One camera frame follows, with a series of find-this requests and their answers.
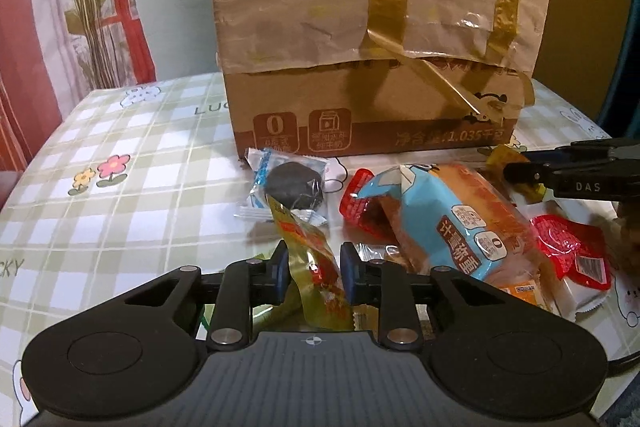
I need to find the black cable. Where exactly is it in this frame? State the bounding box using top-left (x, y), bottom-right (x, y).
top-left (606, 351), bottom-right (640, 383)

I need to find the blue bread packet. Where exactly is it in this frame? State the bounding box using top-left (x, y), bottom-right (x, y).
top-left (357, 163), bottom-right (563, 313)

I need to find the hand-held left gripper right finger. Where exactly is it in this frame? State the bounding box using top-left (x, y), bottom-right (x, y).
top-left (340, 242), bottom-right (506, 351)

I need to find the dark cookie clear packet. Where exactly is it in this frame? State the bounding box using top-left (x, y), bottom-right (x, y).
top-left (237, 147), bottom-right (331, 228)

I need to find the cardboard box with plastic liner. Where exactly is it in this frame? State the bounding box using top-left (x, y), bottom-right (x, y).
top-left (200, 0), bottom-right (553, 158)

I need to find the printed pink backdrop cloth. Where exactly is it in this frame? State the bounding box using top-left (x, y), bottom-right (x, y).
top-left (0, 0), bottom-right (158, 208)

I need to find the plain red snack packet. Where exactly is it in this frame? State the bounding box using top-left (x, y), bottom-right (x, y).
top-left (340, 168), bottom-right (401, 235)

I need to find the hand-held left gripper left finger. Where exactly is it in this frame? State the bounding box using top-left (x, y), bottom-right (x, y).
top-left (125, 241), bottom-right (292, 351)

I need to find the small clear snack packet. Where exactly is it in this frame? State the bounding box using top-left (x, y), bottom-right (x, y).
top-left (352, 243), bottom-right (418, 275)

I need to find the red snack packet white label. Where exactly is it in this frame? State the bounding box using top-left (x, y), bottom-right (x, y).
top-left (530, 214), bottom-right (615, 293)

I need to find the yellow red snack packet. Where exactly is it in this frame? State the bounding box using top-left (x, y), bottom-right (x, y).
top-left (265, 194), bottom-right (353, 333)

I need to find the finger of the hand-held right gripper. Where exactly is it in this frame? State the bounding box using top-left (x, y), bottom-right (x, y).
top-left (502, 159), bottom-right (640, 201)
top-left (525, 137), bottom-right (640, 165)

